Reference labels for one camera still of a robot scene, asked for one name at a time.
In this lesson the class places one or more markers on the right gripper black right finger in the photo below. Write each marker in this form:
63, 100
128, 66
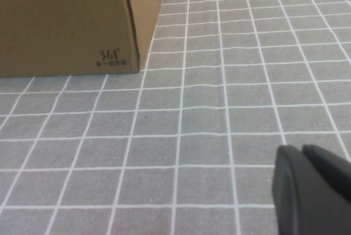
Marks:
329, 161

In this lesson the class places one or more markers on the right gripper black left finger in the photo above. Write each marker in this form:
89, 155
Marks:
310, 204

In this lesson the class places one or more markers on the brown cardboard shoe box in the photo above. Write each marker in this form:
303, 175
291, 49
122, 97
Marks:
68, 26

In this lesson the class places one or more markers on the grey white-grid tablecloth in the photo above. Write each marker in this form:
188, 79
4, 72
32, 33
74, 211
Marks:
192, 136

